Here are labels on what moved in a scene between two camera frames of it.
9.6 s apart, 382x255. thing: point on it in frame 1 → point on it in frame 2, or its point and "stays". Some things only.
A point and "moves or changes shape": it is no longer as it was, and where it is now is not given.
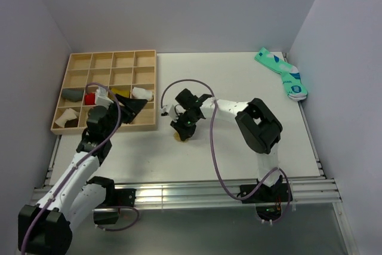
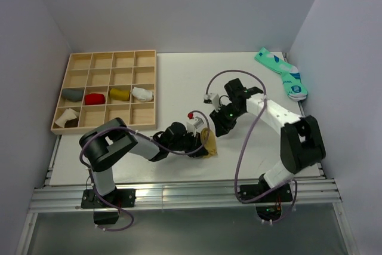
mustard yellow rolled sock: (123, 92) stays
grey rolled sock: (73, 94) stays
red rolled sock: (90, 99) stays
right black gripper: (184, 132) → (221, 126)
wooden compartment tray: (129, 73) stays
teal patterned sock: (289, 73) stays
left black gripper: (132, 106) → (196, 142)
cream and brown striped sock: (68, 119) stays
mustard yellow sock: (176, 137) moves or changes shape
